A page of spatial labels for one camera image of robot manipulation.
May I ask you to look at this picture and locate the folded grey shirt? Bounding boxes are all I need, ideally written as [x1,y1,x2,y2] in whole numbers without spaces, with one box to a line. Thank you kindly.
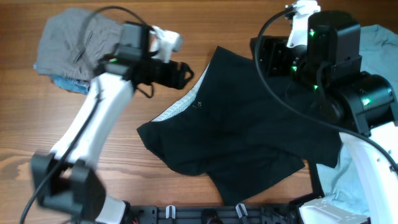
[34,8,122,80]

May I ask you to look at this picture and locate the black mounting rail base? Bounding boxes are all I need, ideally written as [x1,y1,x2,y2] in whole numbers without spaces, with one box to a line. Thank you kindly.
[123,193,321,224]

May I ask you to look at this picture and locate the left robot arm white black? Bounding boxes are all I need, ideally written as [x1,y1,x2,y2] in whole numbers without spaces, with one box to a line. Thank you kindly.
[30,22,194,223]

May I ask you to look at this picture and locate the black shorts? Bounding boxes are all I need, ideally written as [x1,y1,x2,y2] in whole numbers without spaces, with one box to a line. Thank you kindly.
[137,47,341,205]

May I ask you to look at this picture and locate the light blue t-shirt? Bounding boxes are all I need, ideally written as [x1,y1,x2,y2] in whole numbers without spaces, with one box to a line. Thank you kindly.
[317,24,397,216]

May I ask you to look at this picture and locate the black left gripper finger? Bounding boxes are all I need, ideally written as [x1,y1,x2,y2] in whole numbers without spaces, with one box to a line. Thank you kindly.
[174,62,194,77]
[169,75,193,90]

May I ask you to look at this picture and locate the folded blue denim garment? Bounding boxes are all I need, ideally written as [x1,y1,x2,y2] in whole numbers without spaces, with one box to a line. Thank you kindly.
[49,75,90,95]

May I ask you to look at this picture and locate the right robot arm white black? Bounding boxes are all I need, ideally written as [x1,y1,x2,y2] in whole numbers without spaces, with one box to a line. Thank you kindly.
[250,7,397,223]

